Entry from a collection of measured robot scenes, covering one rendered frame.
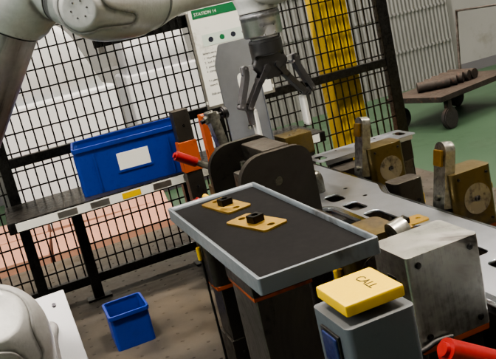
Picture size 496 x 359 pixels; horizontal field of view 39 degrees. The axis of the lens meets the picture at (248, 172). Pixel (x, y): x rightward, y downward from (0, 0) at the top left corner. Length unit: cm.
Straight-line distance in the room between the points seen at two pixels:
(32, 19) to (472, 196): 83
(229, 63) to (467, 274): 113
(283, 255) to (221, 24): 146
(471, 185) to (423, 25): 767
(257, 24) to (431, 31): 755
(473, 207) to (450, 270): 53
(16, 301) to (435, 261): 70
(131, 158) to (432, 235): 116
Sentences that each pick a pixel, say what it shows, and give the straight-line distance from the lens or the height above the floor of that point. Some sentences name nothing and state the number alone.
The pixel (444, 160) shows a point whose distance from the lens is 135.
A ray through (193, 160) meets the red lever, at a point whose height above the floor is 112.
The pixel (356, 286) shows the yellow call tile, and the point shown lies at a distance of 66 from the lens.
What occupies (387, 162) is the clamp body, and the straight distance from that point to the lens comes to 168.
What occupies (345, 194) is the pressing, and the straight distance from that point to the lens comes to 150.
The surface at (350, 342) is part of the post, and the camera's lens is 63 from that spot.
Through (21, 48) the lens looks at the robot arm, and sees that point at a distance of 118.
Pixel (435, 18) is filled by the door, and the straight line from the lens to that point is 910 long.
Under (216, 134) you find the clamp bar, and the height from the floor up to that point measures 117.
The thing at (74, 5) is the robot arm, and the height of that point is 147.
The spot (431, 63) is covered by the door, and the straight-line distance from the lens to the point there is 907.
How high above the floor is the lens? 142
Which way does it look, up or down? 13 degrees down
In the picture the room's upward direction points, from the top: 13 degrees counter-clockwise
